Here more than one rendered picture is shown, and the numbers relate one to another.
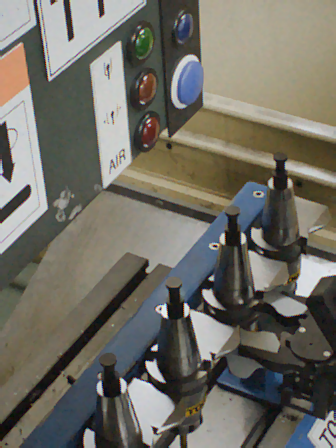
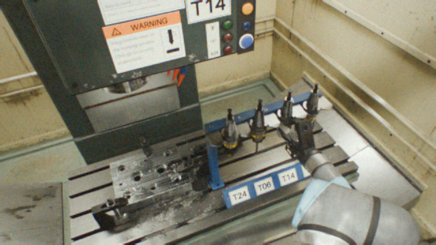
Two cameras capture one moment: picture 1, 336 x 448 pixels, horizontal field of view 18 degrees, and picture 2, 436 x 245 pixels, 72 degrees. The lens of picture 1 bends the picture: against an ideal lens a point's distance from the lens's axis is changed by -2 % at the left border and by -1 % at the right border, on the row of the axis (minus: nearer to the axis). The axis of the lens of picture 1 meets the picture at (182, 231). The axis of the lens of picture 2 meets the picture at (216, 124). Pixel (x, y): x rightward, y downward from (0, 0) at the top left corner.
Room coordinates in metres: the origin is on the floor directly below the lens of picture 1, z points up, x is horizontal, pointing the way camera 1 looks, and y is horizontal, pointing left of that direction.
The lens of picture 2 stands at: (0.04, -0.35, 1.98)
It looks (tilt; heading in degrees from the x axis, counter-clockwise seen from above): 45 degrees down; 39
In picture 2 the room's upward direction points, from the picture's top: 4 degrees counter-clockwise
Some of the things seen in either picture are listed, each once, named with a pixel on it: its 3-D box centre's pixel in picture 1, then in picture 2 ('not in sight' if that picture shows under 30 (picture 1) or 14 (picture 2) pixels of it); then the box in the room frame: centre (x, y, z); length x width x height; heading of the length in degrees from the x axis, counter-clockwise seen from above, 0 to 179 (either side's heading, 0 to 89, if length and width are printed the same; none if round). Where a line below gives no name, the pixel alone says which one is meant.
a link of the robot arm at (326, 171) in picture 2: not in sight; (332, 184); (0.67, -0.29, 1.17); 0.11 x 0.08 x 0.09; 58
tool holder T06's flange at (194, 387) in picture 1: (179, 369); (258, 124); (0.73, 0.01, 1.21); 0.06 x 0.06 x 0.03
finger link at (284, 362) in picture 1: (282, 352); (288, 135); (0.76, -0.09, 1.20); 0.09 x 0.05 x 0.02; 71
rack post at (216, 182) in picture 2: not in sight; (212, 158); (0.62, 0.14, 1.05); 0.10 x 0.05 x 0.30; 58
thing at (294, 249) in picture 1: (279, 241); (310, 107); (0.92, -0.11, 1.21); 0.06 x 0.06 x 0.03
